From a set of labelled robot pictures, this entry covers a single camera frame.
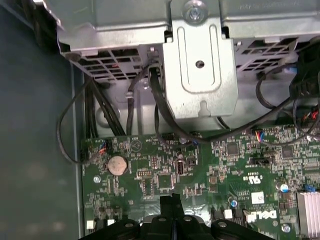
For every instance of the green motherboard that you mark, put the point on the green motherboard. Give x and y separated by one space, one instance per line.
200 175

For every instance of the round coin battery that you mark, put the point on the round coin battery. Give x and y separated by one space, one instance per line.
117 165

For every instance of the perforated metal drive cage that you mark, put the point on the perforated metal drive cage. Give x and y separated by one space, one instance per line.
200 82

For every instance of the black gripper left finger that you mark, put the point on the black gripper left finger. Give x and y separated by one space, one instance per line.
130 232

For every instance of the silver chipset heatsink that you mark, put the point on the silver chipset heatsink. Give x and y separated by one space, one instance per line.
308 212

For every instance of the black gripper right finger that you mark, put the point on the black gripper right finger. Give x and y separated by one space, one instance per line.
195 232

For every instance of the black PC case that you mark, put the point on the black PC case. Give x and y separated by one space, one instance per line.
37 125

